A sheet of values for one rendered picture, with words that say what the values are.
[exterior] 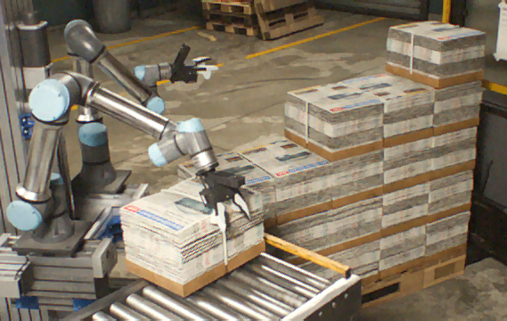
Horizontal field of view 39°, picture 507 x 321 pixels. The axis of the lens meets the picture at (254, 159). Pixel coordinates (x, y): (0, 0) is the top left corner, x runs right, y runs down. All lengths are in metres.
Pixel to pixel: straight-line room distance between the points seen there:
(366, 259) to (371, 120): 0.69
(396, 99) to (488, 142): 1.08
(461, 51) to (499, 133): 0.82
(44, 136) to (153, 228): 0.45
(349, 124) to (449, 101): 0.57
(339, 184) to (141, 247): 1.18
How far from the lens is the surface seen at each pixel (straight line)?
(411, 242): 3.68
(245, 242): 2.42
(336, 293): 2.30
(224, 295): 2.30
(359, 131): 3.22
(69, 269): 2.71
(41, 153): 2.41
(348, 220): 3.35
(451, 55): 3.47
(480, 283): 3.99
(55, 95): 2.29
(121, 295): 2.35
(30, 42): 2.74
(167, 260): 2.28
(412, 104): 3.37
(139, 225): 2.32
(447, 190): 3.71
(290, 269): 2.43
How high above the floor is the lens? 2.04
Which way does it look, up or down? 22 degrees down
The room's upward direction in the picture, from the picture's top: 1 degrees counter-clockwise
